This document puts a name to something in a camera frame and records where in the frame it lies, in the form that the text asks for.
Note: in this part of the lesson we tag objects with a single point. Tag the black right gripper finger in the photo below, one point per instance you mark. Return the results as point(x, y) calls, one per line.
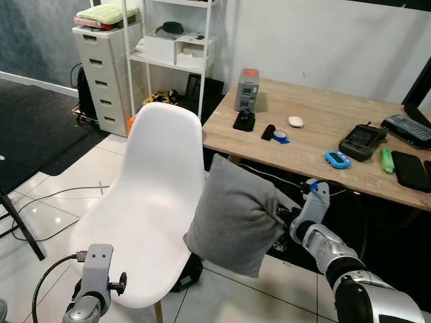
point(278, 217)

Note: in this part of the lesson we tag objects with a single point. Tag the pillow pink front grey back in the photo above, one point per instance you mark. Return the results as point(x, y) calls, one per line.
point(232, 215)

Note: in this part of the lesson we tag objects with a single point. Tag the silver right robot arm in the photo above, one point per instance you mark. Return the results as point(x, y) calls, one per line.
point(350, 276)

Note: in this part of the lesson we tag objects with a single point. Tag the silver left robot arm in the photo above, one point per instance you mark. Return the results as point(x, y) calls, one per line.
point(87, 308)

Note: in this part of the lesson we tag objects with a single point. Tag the black block under chair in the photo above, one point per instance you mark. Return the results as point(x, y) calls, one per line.
point(188, 274)

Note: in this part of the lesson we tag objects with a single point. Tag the white plastic shell chair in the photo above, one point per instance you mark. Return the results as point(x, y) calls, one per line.
point(151, 202)

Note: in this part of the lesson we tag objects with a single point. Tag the small blue gadget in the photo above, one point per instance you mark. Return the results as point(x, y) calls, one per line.
point(337, 159)

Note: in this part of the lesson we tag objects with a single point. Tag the blue tape roll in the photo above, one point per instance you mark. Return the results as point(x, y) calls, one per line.
point(281, 137)

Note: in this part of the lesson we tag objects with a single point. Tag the light wooden desk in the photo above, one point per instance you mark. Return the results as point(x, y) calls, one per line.
point(323, 141)

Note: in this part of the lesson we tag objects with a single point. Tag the small black cylinder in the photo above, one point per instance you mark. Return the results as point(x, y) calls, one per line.
point(269, 132)

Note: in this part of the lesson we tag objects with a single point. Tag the white computer mouse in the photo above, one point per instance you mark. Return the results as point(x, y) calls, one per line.
point(296, 122)

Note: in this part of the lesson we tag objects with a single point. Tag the black handheld device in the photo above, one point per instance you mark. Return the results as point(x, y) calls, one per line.
point(244, 122)

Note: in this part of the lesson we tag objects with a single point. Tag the black remote controller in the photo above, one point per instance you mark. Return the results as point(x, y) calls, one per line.
point(361, 142)

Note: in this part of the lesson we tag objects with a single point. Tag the green oblong object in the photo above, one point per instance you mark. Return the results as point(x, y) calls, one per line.
point(387, 160)

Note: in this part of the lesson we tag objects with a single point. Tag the black stand leg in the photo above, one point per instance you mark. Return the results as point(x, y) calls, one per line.
point(23, 225)

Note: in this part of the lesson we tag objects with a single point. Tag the black flat phone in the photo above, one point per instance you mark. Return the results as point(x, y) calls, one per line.
point(411, 171)

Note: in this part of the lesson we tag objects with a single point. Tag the grey box orange top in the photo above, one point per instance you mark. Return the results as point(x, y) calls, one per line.
point(247, 91)

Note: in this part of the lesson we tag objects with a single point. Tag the black case under shelf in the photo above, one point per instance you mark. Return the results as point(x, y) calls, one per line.
point(209, 97)

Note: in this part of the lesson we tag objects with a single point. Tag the black keyboard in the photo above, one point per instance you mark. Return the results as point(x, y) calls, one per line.
point(407, 131)

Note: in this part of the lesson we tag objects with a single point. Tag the small orange object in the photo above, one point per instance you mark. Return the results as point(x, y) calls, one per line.
point(130, 125)

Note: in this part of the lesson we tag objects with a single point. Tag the yellow black tool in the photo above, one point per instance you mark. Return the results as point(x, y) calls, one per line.
point(160, 99)

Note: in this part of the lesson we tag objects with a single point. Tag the white metal shelf rack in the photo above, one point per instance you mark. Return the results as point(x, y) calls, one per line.
point(205, 67)

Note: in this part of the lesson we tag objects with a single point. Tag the black monitor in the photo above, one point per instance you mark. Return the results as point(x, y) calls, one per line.
point(421, 94)

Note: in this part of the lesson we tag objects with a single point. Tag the white box with compartments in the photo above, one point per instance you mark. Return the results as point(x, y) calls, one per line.
point(195, 52)

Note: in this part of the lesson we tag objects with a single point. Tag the plain white storage box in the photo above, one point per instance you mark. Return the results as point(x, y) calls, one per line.
point(159, 48)

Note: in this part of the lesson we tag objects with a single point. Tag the white plastic drawer unit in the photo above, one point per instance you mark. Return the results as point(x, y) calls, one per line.
point(101, 74)

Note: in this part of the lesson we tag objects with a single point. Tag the black headset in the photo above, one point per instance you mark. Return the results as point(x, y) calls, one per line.
point(170, 28)

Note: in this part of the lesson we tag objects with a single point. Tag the pink flat book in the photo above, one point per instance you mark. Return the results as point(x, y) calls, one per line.
point(91, 23)

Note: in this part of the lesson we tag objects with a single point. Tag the green folded towel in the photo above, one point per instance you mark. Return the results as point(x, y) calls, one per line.
point(108, 12)

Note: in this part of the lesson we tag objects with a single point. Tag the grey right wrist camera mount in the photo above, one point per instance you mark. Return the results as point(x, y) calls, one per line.
point(318, 202)

